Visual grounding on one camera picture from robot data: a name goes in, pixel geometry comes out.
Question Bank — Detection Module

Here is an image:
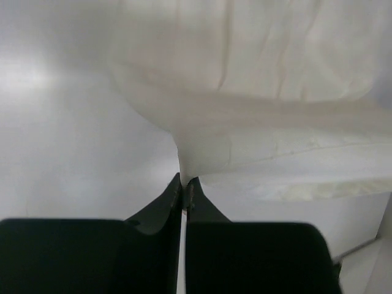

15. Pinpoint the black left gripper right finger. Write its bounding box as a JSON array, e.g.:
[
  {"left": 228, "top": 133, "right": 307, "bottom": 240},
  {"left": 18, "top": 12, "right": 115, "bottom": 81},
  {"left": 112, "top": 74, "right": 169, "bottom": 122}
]
[{"left": 184, "top": 178, "right": 342, "bottom": 293}]

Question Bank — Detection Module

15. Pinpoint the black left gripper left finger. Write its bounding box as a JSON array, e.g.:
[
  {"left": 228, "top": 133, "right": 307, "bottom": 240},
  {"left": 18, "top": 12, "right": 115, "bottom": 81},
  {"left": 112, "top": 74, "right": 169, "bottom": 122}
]
[{"left": 1, "top": 176, "right": 181, "bottom": 293}]

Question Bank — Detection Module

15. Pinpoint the white pleated skirt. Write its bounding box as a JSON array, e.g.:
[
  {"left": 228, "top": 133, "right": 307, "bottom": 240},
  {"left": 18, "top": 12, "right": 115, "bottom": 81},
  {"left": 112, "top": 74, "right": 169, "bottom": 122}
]
[{"left": 108, "top": 1, "right": 391, "bottom": 201}]

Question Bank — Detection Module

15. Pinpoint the aluminium table edge rail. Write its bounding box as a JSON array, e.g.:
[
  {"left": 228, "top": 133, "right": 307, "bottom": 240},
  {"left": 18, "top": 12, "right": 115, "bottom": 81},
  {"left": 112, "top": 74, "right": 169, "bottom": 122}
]
[{"left": 333, "top": 236, "right": 381, "bottom": 265}]

